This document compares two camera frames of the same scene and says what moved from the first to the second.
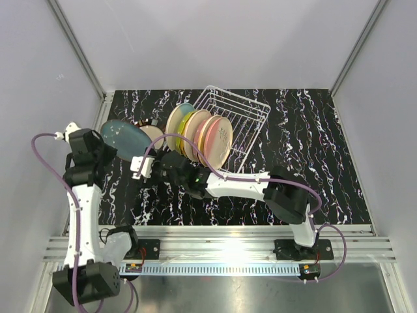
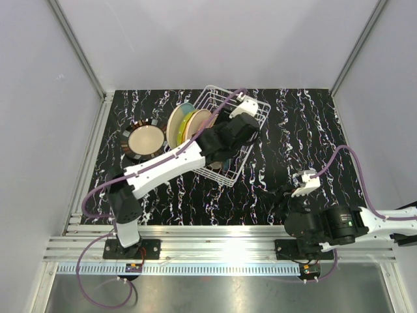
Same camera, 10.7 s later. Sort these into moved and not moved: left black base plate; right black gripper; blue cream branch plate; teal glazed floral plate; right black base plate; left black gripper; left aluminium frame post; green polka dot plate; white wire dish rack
Moved: teal glazed floral plate; left black gripper; right black gripper
Not moved: right black base plate; green polka dot plate; left black base plate; blue cream branch plate; left aluminium frame post; white wire dish rack
